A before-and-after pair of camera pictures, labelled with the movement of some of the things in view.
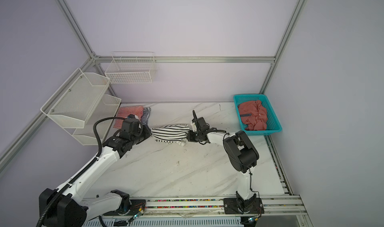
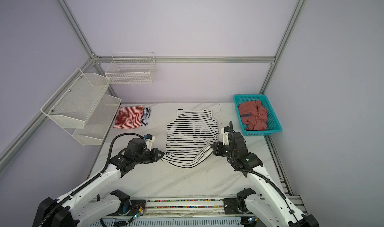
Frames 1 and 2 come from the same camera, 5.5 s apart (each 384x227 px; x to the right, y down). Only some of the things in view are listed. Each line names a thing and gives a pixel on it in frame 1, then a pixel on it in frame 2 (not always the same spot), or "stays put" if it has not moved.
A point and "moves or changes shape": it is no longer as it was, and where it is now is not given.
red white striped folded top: (124, 112) stays put
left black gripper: (146, 130) to (154, 157)
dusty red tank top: (253, 115) stays put
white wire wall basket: (131, 67) stays put
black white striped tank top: (171, 133) moves or changes shape
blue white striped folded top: (146, 113) stays put
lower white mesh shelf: (106, 107) stays put
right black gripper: (190, 137) to (216, 149)
